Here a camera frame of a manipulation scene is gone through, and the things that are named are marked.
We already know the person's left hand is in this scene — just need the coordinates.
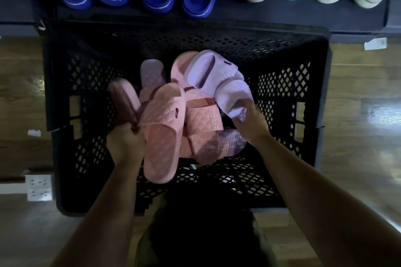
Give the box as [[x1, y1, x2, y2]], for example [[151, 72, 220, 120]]
[[106, 119, 148, 167]]

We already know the person's right hand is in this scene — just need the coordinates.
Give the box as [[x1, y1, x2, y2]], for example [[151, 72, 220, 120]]
[[232, 102, 272, 147]]

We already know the pink quilted slipper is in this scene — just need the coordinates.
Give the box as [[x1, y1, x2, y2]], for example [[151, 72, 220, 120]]
[[180, 88, 225, 165], [140, 83, 189, 185], [107, 77, 142, 127], [170, 50, 201, 89]]

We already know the lilac smooth slipper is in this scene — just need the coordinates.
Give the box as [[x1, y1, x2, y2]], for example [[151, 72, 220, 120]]
[[140, 59, 167, 89], [184, 49, 255, 121], [219, 128, 249, 156]]

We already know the person's left forearm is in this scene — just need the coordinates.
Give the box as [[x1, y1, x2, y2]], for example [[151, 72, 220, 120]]
[[50, 159, 145, 267]]

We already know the person's right forearm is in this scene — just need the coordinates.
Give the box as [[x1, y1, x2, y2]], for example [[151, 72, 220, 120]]
[[249, 135, 401, 267]]

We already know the black plastic lattice crate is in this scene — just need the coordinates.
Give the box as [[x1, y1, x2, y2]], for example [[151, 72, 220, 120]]
[[40, 20, 333, 217]]

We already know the white floor socket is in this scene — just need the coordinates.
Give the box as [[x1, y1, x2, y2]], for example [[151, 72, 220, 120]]
[[25, 174, 53, 202]]

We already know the person's dark shirt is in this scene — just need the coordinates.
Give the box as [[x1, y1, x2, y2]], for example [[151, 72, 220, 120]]
[[150, 179, 261, 267]]

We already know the dark display shelf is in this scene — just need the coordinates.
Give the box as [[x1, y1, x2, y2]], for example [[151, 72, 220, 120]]
[[0, 0, 401, 43]]

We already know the white shelf label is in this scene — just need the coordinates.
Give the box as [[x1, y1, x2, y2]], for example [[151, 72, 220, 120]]
[[364, 37, 388, 51]]

